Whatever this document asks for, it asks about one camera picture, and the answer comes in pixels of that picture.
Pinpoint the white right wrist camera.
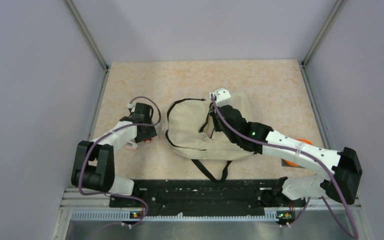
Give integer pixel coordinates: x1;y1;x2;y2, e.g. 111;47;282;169
209;87;232;108

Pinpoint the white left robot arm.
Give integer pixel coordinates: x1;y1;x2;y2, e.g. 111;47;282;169
71;102;157;207

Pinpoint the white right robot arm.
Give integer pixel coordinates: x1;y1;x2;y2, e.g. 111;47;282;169
209;104;363;205

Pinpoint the orange tape roll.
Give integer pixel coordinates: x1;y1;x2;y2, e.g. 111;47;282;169
283;138;313;164

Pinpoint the cream canvas backpack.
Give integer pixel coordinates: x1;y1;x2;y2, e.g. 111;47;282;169
165;98;253;182

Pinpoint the pink white stapler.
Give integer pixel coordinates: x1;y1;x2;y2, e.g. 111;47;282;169
124;142;138;151

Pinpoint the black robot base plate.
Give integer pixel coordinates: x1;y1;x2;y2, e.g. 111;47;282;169
109;179;305;217

